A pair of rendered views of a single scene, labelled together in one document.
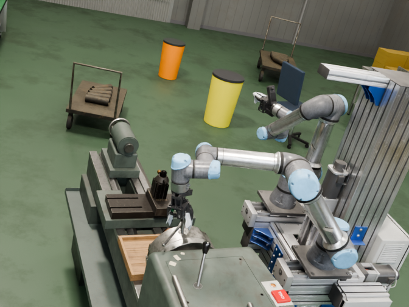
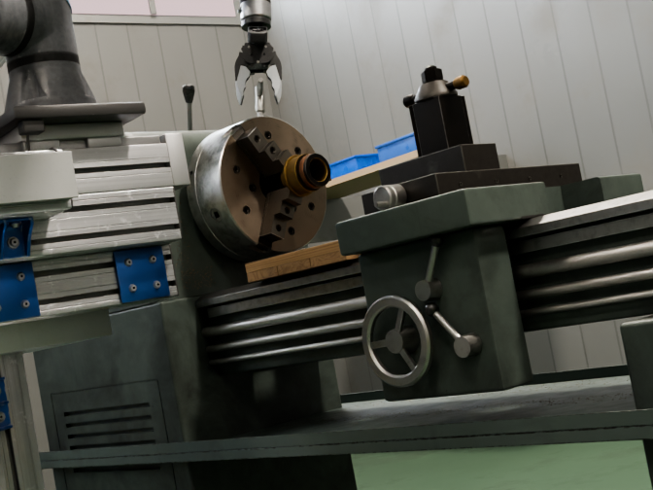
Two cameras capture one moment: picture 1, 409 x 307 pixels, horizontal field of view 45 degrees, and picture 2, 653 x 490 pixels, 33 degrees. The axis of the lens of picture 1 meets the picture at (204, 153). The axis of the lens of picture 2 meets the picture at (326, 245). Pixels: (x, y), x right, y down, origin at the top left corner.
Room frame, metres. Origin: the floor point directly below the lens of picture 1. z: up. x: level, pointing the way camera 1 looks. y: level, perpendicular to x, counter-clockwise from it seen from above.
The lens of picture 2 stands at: (4.27, -0.61, 0.77)
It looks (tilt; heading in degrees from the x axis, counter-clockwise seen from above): 4 degrees up; 164
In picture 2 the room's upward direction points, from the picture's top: 11 degrees counter-clockwise
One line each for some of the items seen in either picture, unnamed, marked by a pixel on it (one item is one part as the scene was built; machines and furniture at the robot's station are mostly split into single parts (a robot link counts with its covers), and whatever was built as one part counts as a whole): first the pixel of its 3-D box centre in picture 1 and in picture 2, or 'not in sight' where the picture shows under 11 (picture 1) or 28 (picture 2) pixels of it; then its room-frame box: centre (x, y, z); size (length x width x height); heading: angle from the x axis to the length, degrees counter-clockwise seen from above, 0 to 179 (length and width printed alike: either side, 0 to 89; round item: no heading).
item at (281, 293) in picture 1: (280, 296); not in sight; (1.52, -0.43, 1.26); 0.06 x 0.06 x 0.02; 27
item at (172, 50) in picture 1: (170, 59); not in sight; (7.58, 0.89, 0.29); 0.35 x 0.35 x 0.58
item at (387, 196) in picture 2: not in sight; (385, 197); (2.49, 0.03, 0.95); 0.07 x 0.04 x 0.04; 117
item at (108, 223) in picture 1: (145, 208); (496, 213); (2.43, 0.26, 0.89); 0.53 x 0.30 x 0.06; 117
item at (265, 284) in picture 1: (274, 298); not in sight; (1.54, -0.41, 1.23); 0.13 x 0.08 x 0.06; 27
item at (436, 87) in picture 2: (162, 178); (434, 91); (2.41, 0.19, 1.13); 0.08 x 0.08 x 0.03
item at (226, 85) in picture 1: (222, 98); not in sight; (6.22, -0.05, 0.34); 0.44 x 0.43 x 0.68; 22
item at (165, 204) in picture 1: (159, 201); (438, 169); (2.38, 0.18, 1.00); 0.20 x 0.10 x 0.05; 27
